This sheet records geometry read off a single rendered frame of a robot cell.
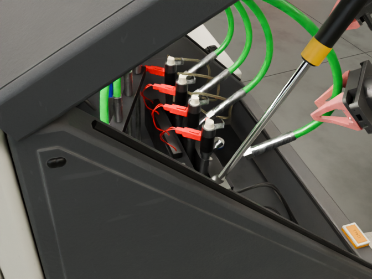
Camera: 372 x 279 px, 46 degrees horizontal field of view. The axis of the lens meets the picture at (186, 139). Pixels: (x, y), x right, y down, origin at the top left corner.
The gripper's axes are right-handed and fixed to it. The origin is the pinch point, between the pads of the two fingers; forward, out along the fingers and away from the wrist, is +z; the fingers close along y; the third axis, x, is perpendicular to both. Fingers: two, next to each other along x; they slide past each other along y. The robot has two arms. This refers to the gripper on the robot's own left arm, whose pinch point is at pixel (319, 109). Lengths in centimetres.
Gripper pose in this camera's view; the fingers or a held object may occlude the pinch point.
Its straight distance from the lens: 75.8
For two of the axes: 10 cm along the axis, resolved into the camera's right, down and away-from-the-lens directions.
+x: 6.4, 6.4, 4.3
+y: -3.8, 7.4, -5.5
